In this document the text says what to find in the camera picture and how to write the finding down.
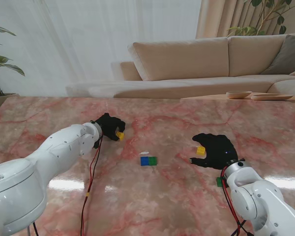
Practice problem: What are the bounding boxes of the broad leaf potted plant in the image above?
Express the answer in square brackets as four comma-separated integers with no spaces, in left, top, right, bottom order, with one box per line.
[0,23,26,96]

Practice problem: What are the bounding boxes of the grey plant pot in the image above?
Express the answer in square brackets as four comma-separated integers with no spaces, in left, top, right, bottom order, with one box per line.
[0,92,20,114]

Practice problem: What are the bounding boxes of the grey sofa cushion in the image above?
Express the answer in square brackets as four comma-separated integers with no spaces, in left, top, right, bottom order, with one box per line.
[262,34,295,75]

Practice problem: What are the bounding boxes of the beige sofa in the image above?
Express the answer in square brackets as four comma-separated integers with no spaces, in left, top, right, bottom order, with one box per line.
[65,34,295,99]

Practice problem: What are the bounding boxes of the arm red black cables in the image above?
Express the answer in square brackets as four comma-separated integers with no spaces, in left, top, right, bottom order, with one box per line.
[220,169,254,236]
[80,136,104,236]

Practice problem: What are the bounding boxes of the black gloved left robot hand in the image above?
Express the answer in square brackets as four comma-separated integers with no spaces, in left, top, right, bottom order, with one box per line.
[94,112,126,142]

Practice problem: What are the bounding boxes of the right arm red black cables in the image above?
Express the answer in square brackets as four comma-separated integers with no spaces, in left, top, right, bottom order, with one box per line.
[220,169,254,236]

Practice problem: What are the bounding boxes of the wooden tray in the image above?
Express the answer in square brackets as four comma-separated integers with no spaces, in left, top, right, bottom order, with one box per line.
[250,93,294,101]

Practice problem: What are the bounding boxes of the left arm red black cables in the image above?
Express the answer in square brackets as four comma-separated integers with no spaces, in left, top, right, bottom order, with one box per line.
[80,136,104,236]

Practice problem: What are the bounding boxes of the white sheer curtain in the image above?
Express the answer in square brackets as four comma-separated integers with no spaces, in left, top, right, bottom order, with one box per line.
[0,0,203,97]

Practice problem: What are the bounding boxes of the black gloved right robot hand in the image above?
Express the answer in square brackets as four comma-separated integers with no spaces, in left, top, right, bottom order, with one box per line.
[189,133,238,170]

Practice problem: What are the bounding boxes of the wooden bowl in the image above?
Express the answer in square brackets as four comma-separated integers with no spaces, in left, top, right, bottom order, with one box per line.
[226,90,253,99]

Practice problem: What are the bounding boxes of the beige curtain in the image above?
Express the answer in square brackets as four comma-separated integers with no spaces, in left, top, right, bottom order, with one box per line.
[195,0,295,39]

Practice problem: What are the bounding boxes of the tall green leafy plant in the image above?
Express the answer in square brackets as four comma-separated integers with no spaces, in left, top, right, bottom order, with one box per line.
[227,0,295,37]

